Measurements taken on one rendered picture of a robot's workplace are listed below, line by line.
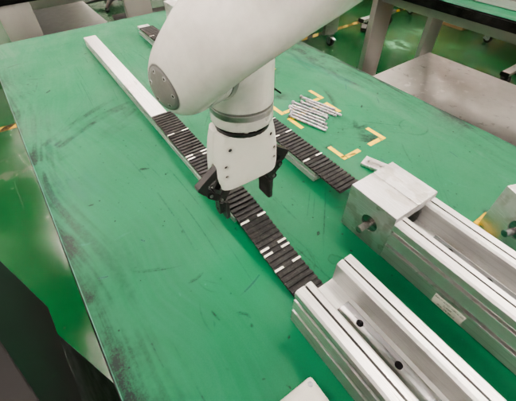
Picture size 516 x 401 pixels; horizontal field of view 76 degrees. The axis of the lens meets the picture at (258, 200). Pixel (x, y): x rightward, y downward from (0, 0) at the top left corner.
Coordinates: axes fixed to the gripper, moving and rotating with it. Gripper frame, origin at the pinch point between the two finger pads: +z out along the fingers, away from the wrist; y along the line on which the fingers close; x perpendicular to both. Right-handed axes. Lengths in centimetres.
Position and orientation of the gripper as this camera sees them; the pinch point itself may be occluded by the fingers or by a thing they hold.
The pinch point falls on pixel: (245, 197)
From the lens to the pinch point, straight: 55.9
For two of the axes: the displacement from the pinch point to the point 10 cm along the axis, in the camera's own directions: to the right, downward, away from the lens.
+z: 0.0, 6.9, 7.3
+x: 5.7, 6.0, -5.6
